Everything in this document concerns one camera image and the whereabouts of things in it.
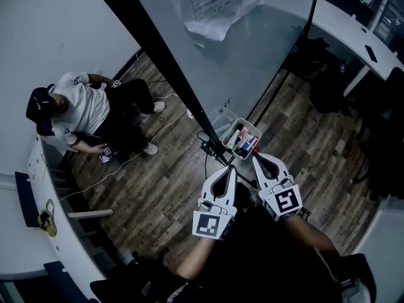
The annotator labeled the white plastic bin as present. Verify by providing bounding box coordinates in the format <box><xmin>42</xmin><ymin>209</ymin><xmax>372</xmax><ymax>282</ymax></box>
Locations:
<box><xmin>222</xmin><ymin>117</ymin><xmax>262</xmax><ymax>161</ymax></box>

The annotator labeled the thin white wearable cable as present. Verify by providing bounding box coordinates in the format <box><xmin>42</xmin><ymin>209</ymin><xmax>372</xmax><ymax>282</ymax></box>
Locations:
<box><xmin>315</xmin><ymin>247</ymin><xmax>342</xmax><ymax>283</ymax></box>

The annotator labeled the silver metal oblong fitting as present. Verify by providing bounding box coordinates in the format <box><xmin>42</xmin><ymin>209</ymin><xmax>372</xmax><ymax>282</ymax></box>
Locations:
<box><xmin>197</xmin><ymin>130</ymin><xmax>211</xmax><ymax>148</ymax></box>

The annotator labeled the long white desk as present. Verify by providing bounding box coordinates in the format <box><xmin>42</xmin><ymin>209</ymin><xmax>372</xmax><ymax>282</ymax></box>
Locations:
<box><xmin>311</xmin><ymin>0</ymin><xmax>404</xmax><ymax>81</ymax></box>

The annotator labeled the black phone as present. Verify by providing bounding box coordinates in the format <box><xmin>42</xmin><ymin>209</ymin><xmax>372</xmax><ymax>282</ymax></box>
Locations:
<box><xmin>364</xmin><ymin>44</ymin><xmax>379</xmax><ymax>63</ymax></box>

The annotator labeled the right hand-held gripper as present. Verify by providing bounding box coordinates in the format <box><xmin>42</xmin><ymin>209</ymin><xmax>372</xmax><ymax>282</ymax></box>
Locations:
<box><xmin>251</xmin><ymin>153</ymin><xmax>303</xmax><ymax>222</ymax></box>

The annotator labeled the person's black clothing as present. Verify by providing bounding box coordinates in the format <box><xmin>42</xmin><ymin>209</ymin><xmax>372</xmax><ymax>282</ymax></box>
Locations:
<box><xmin>163</xmin><ymin>181</ymin><xmax>378</xmax><ymax>303</ymax></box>

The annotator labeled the bunch of coloured pens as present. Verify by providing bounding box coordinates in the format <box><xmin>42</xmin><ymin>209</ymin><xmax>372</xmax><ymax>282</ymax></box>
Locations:
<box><xmin>229</xmin><ymin>123</ymin><xmax>258</xmax><ymax>157</ymax></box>

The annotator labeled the small yellow bag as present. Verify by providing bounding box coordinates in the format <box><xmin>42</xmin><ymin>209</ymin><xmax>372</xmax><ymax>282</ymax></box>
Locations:
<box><xmin>37</xmin><ymin>199</ymin><xmax>58</xmax><ymax>238</ymax></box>

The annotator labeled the crumpled paper sheet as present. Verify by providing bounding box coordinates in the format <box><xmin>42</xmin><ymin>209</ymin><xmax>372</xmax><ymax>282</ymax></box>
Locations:
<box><xmin>182</xmin><ymin>0</ymin><xmax>264</xmax><ymax>42</ymax></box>

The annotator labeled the black backpack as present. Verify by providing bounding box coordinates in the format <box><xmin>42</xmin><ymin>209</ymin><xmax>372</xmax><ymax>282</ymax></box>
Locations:
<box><xmin>309</xmin><ymin>38</ymin><xmax>351</xmax><ymax>113</ymax></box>

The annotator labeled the white wearable device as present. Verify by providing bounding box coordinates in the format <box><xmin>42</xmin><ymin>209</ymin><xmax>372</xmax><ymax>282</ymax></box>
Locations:
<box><xmin>340</xmin><ymin>278</ymin><xmax>372</xmax><ymax>303</ymax></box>

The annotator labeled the dark blue panel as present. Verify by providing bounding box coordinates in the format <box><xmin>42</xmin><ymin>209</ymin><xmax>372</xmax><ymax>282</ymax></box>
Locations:
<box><xmin>15</xmin><ymin>171</ymin><xmax>41</xmax><ymax>229</ymax></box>
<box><xmin>43</xmin><ymin>260</ymin><xmax>92</xmax><ymax>303</ymax></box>

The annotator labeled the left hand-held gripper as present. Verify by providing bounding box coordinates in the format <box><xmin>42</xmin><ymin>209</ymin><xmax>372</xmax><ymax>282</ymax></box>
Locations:
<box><xmin>192</xmin><ymin>165</ymin><xmax>237</xmax><ymax>241</ymax></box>

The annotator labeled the glass whiteboard with black frame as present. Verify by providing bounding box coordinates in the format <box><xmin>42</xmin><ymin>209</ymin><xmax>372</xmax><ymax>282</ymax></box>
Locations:
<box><xmin>88</xmin><ymin>0</ymin><xmax>319</xmax><ymax>189</ymax></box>

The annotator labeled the black office chair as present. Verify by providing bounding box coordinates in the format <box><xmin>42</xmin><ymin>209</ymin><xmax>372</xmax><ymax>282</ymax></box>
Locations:
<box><xmin>343</xmin><ymin>66</ymin><xmax>404</xmax><ymax>129</ymax></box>
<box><xmin>90</xmin><ymin>247</ymin><xmax>190</xmax><ymax>303</ymax></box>
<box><xmin>352</xmin><ymin>118</ymin><xmax>404</xmax><ymax>198</ymax></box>

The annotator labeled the curved white desk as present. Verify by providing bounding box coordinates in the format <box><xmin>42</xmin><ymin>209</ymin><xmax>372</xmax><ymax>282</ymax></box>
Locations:
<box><xmin>27</xmin><ymin>136</ymin><xmax>114</xmax><ymax>283</ymax></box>

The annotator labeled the person's right forearm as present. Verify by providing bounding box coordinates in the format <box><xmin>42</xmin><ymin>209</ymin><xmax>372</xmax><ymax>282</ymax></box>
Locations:
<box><xmin>285</xmin><ymin>215</ymin><xmax>343</xmax><ymax>258</ymax></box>

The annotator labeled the person's left forearm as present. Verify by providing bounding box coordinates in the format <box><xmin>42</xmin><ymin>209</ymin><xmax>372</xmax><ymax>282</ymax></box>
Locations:
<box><xmin>175</xmin><ymin>237</ymin><xmax>217</xmax><ymax>279</ymax></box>

